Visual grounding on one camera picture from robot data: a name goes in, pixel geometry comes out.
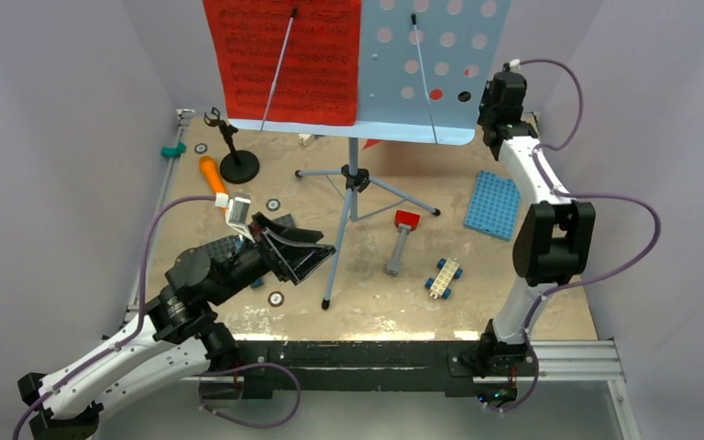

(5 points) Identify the light blue building baseplate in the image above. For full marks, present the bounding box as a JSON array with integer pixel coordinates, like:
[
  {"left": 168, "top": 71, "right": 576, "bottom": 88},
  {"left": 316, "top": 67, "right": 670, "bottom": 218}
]
[{"left": 463, "top": 170, "right": 521, "bottom": 241}]

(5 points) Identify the dark grey building baseplate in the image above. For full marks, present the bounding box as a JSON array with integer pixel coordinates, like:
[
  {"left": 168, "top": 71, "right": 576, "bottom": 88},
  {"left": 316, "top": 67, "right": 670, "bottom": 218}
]
[{"left": 198, "top": 214, "right": 297, "bottom": 290}]

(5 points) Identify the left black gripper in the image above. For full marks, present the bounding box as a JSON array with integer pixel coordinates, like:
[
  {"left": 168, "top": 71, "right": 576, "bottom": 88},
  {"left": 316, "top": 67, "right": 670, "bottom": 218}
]
[{"left": 207, "top": 212, "right": 336, "bottom": 305}]

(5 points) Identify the orange black poker chip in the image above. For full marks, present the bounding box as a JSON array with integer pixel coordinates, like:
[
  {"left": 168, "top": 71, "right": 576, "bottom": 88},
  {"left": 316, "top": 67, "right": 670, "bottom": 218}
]
[{"left": 268, "top": 291, "right": 285, "bottom": 307}]

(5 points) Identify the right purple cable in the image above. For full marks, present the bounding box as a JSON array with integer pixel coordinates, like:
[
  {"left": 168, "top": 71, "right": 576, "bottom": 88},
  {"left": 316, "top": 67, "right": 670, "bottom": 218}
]
[{"left": 482, "top": 58, "right": 663, "bottom": 414}]

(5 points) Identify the orange toy microphone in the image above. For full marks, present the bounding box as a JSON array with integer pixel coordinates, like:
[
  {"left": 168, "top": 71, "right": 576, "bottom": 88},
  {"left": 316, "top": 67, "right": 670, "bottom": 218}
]
[{"left": 199, "top": 156, "right": 229, "bottom": 213}]

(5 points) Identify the light blue music stand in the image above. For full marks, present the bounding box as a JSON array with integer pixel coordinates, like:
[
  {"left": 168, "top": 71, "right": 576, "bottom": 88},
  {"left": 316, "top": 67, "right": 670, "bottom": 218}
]
[{"left": 224, "top": 0, "right": 514, "bottom": 311}]

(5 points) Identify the aluminium side rail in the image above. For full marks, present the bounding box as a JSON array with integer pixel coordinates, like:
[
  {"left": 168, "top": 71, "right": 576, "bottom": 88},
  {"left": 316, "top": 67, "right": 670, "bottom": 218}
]
[{"left": 120, "top": 108, "right": 196, "bottom": 341}]

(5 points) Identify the white blue toy car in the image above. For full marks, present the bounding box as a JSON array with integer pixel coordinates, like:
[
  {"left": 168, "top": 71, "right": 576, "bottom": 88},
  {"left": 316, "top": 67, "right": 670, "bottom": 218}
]
[{"left": 424, "top": 258, "right": 463, "bottom": 300}]

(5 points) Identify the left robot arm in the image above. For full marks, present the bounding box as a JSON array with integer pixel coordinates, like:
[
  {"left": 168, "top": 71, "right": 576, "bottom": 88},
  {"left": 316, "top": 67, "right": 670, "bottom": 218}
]
[{"left": 18, "top": 213, "right": 336, "bottom": 439}]

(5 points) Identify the red sheet music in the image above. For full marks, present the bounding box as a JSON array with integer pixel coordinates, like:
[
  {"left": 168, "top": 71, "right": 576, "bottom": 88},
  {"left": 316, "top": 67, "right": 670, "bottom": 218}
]
[
  {"left": 203, "top": 0, "right": 362, "bottom": 127},
  {"left": 363, "top": 139, "right": 382, "bottom": 149}
]

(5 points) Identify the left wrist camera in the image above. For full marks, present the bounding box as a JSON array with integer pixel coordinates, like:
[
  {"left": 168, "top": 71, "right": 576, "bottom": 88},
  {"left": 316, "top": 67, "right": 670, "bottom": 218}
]
[{"left": 214, "top": 192, "right": 254, "bottom": 241}]

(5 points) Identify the blue white brick block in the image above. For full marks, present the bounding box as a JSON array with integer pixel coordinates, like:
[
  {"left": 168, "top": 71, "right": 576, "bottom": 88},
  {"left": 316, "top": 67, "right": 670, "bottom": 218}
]
[{"left": 298, "top": 133, "right": 314, "bottom": 147}]

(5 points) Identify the teal clamp piece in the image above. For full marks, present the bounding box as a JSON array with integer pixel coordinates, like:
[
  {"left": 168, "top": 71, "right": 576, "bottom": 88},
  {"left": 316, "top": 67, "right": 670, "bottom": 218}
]
[{"left": 160, "top": 141, "right": 187, "bottom": 160}]

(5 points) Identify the red grey toy hammer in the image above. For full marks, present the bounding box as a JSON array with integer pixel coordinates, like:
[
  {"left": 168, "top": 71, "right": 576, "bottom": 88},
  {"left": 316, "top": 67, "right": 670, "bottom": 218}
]
[{"left": 385, "top": 210, "right": 421, "bottom": 277}]

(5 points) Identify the black table front rail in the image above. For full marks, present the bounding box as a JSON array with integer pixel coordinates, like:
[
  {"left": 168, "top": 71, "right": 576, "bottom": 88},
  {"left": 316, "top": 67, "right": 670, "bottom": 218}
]
[{"left": 199, "top": 340, "right": 537, "bottom": 402}]

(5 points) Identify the black microphone stand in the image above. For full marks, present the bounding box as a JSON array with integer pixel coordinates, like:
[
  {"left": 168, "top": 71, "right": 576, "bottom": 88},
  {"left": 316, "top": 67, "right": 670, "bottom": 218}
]
[{"left": 203, "top": 106, "right": 260, "bottom": 184}]

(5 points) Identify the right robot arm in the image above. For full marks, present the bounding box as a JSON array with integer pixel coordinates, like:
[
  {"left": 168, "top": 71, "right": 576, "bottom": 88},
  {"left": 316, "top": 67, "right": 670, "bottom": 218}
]
[{"left": 458, "top": 71, "right": 596, "bottom": 377}]

